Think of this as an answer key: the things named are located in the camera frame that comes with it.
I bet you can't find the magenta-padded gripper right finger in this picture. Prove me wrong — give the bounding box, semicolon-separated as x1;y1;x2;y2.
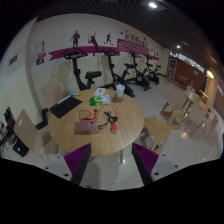
131;142;182;186

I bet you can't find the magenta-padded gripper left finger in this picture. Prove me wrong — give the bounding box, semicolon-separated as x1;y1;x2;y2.
42;143;92;186

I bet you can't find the pink power strip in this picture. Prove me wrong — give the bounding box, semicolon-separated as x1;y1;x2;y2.
73;120;100;135

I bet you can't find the light wooden chair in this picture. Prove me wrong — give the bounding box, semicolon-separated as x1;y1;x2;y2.
143;114;178;152

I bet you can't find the black flat mat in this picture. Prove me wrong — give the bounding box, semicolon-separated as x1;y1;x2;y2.
48;95;83;119

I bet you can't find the black bag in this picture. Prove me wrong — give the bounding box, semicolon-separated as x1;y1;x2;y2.
10;136;30;158

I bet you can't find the green wet wipes pack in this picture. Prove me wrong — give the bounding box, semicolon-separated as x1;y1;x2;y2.
89;95;112;107

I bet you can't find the group of wooden tables and chairs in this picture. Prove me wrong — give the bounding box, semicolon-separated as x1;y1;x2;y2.
178;84;223;141

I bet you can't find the small white box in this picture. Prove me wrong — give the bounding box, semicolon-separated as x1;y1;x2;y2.
93;87;106;97

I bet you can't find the white cup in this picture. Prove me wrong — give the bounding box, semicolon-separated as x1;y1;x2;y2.
115;84;126;100

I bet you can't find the black exercise bike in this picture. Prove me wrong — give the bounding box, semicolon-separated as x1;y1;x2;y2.
127;51;152;92
143;54;163;86
101;47;138;98
63;47;103;91

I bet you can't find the red charging cable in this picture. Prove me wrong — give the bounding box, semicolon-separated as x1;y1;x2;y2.
78;103;118;127

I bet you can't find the black power cable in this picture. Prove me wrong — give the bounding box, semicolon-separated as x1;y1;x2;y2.
97;110;119;129

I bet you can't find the beige chair with handle hole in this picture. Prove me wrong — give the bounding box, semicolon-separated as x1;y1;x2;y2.
13;108;59;156

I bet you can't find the purple and red wall poster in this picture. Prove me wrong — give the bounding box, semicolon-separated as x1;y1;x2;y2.
35;52;48;66

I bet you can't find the magenta sports wall decal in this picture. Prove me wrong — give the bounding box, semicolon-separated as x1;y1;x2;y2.
48;30;160;62

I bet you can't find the grey wall sign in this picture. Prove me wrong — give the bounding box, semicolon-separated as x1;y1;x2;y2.
8;54;19;67

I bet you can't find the white wall poster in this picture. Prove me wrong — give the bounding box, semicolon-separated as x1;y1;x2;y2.
35;40;46;54

